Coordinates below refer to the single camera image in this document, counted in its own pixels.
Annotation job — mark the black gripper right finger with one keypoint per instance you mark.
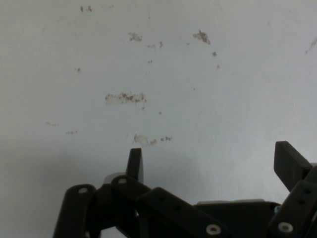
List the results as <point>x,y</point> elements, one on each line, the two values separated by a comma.
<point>294,198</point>

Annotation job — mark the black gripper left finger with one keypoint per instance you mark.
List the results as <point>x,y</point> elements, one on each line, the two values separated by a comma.
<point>81,213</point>

